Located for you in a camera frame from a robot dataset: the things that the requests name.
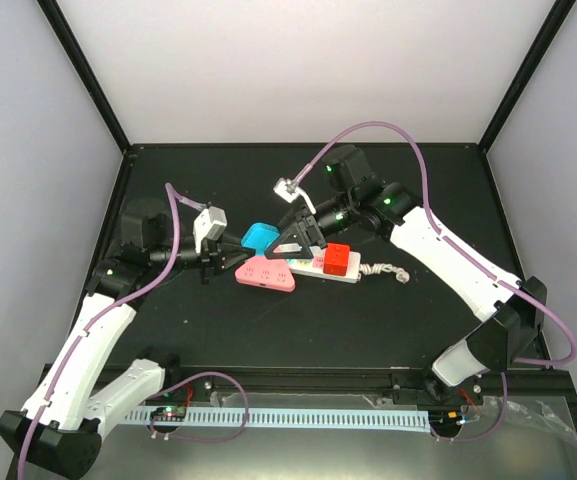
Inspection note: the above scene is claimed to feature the white power strip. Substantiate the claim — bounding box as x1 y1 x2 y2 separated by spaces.
277 249 363 285

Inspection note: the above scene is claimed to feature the blue square plug adapter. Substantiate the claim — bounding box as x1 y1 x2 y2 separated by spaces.
241 222 279 255

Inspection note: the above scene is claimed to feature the pink triangular socket adapter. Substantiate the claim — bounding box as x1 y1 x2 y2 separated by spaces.
235 255 296 293

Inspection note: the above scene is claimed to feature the red cube socket adapter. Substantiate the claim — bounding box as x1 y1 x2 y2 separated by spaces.
322 243 351 277

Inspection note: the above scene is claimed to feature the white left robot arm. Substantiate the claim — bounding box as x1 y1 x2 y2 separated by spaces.
0 195 254 479

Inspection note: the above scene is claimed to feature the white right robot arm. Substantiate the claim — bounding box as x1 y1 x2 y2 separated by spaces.
264 145 547 404

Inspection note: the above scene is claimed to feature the left controller circuit board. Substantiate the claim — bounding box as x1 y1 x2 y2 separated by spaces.
150 406 187 422

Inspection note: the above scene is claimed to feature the controller circuit board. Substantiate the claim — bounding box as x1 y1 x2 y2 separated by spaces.
428 410 478 427
150 406 187 422

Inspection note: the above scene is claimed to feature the right controller circuit board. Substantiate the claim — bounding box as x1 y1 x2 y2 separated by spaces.
428 410 478 427

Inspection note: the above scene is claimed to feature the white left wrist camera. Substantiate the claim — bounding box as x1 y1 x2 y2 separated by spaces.
193 206 227 254

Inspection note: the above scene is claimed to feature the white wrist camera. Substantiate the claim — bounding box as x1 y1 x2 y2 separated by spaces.
273 178 317 215
193 206 227 254

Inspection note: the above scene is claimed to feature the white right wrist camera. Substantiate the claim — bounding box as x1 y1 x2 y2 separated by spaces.
273 178 317 215

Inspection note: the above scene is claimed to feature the white coiled power cord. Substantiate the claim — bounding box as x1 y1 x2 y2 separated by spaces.
358 261 413 286

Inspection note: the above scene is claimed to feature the black front mounting rail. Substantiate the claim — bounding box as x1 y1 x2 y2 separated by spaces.
92 363 569 401

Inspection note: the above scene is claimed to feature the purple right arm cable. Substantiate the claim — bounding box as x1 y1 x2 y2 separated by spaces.
292 120 577 444

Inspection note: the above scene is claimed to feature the light blue slotted cable duct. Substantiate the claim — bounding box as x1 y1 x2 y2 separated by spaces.
120 405 431 433

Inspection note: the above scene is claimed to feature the black left frame post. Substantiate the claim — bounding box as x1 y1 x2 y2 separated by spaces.
36 0 131 153

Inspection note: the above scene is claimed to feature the black frame post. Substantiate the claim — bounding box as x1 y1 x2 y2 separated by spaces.
36 0 131 153
477 0 576 154

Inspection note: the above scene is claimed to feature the black right frame post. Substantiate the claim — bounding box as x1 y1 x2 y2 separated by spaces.
477 0 576 154

